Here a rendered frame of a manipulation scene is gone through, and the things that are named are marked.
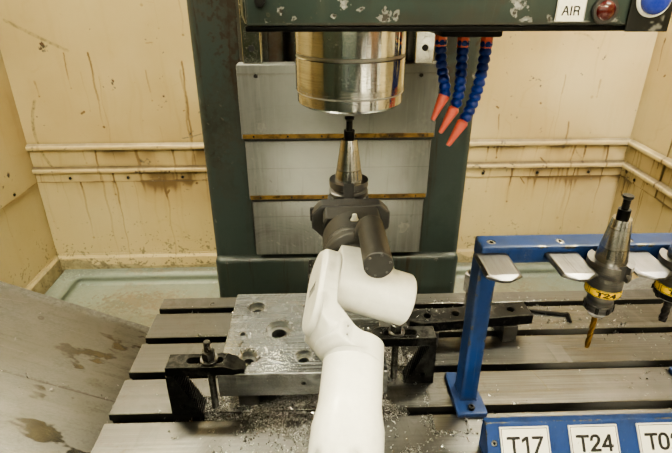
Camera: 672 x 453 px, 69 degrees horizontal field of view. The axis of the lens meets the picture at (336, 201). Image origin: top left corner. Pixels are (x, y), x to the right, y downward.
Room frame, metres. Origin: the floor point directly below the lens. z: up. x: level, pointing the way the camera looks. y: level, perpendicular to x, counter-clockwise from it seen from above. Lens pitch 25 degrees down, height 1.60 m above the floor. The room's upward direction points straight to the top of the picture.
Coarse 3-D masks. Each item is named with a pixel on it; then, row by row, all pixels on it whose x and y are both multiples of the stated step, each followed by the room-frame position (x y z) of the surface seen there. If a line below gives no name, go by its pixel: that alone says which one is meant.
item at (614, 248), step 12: (612, 216) 0.62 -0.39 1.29; (612, 228) 0.61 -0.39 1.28; (624, 228) 0.60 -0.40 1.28; (612, 240) 0.60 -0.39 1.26; (624, 240) 0.60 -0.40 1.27; (600, 252) 0.61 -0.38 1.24; (612, 252) 0.60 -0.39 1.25; (624, 252) 0.59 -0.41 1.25; (612, 264) 0.59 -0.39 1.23; (624, 264) 0.59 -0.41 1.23
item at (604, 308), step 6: (588, 294) 0.61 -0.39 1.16; (588, 300) 0.61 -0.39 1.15; (594, 300) 0.60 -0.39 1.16; (600, 300) 0.60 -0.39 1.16; (588, 306) 0.61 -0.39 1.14; (594, 306) 0.60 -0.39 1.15; (600, 306) 0.60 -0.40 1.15; (606, 306) 0.59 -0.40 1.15; (612, 306) 0.60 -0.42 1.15; (588, 312) 0.61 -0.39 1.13; (594, 312) 0.60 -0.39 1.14; (600, 312) 0.59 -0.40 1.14; (606, 312) 0.59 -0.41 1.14
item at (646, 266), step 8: (632, 256) 0.63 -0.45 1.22; (640, 256) 0.63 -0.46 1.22; (648, 256) 0.63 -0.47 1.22; (640, 264) 0.61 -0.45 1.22; (648, 264) 0.61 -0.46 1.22; (656, 264) 0.61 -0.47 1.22; (640, 272) 0.59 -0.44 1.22; (648, 272) 0.59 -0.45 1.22; (656, 272) 0.59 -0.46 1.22; (664, 272) 0.59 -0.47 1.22
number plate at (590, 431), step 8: (592, 424) 0.55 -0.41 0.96; (600, 424) 0.55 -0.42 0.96; (608, 424) 0.55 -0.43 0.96; (568, 432) 0.54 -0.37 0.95; (576, 432) 0.54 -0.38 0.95; (584, 432) 0.54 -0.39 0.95; (592, 432) 0.54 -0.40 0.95; (600, 432) 0.54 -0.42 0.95; (608, 432) 0.54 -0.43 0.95; (616, 432) 0.54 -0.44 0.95; (576, 440) 0.53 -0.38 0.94; (584, 440) 0.54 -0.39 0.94; (592, 440) 0.54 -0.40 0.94; (600, 440) 0.54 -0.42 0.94; (608, 440) 0.54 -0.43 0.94; (616, 440) 0.54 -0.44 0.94; (576, 448) 0.53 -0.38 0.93; (584, 448) 0.53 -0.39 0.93; (592, 448) 0.53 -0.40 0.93; (600, 448) 0.53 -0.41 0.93; (608, 448) 0.53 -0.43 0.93; (616, 448) 0.53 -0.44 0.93
